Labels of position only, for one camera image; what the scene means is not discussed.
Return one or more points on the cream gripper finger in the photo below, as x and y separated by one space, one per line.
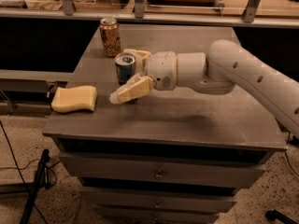
140 59
137 86

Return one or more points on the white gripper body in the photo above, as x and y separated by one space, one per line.
162 69

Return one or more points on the blue silver redbull can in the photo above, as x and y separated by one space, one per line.
125 65

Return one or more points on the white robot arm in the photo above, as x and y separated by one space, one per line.
224 66

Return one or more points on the brown gold soda can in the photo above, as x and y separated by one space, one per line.
110 34

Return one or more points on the yellow sponge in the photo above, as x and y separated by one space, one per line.
72 99

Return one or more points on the grey drawer cabinet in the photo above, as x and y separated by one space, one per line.
180 125

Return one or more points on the top grey drawer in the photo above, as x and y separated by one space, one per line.
154 169

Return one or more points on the grey drawer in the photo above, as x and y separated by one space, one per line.
158 200
154 169
155 215

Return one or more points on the grey metal railing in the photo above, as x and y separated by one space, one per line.
252 13

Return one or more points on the middle grey drawer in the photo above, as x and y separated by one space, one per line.
158 200

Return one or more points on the bottom grey drawer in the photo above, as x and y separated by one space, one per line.
155 215

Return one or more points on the black tripod leg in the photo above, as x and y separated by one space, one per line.
40 173

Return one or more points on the black stand foot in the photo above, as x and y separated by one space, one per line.
276 215

